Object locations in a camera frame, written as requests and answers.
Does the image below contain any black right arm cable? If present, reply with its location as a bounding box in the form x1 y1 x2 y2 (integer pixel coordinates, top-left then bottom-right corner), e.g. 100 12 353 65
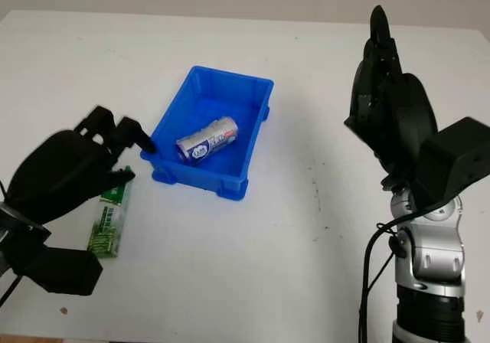
358 204 426 343

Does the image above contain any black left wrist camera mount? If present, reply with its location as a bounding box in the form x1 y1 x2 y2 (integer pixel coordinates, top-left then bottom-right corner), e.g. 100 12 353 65
0 203 104 297

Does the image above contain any green toothpaste box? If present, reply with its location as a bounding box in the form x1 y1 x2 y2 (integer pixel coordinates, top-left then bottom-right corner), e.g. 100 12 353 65
87 165 135 259

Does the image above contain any blue plastic tray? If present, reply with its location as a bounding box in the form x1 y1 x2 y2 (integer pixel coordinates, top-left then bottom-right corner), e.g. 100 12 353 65
140 65 275 202

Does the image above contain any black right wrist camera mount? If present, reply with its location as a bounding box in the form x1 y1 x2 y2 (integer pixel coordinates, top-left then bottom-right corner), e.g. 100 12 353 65
415 116 490 210

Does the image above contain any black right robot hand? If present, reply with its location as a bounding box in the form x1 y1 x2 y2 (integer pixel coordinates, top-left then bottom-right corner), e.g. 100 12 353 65
343 5 439 183

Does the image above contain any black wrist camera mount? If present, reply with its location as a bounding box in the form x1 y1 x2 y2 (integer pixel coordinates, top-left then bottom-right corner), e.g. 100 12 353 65
415 116 490 210
0 203 104 297

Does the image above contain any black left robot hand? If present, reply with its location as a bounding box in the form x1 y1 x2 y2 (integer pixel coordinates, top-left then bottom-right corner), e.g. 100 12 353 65
5 105 157 229

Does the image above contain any silver blue can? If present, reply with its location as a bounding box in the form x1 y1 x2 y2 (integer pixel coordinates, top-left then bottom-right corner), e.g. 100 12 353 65
175 116 240 167

